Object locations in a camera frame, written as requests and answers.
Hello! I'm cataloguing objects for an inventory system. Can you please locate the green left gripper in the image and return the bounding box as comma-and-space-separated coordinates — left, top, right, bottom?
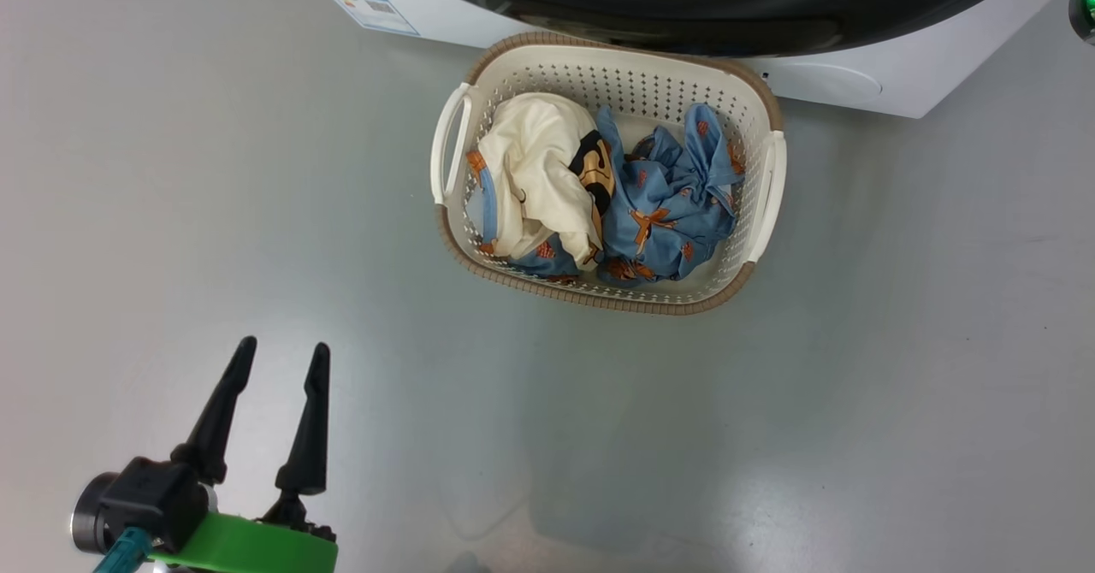
150, 337, 339, 573

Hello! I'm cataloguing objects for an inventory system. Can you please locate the black washing machine glass door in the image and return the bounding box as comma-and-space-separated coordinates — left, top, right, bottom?
372, 0, 1045, 59

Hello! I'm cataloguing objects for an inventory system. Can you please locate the white front-load washing machine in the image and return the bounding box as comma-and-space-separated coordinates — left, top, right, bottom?
291, 0, 1092, 119

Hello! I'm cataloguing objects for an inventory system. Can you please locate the cream garment with cartoon print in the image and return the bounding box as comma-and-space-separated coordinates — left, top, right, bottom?
466, 92, 617, 281

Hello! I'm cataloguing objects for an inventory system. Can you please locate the cream laundry basket brown rim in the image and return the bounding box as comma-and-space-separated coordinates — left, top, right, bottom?
430, 32, 787, 316

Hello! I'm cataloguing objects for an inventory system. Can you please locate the blue garment with orange print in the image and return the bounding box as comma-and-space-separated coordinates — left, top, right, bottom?
596, 103, 747, 287

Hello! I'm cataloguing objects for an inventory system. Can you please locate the blue energy label sticker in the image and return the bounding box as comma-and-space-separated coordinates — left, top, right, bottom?
321, 0, 420, 37

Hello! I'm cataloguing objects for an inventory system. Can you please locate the round white filter cover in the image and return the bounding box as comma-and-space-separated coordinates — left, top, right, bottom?
757, 62, 884, 102

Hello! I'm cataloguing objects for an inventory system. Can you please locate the teal left camera cable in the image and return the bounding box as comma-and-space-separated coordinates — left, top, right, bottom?
92, 526, 153, 573

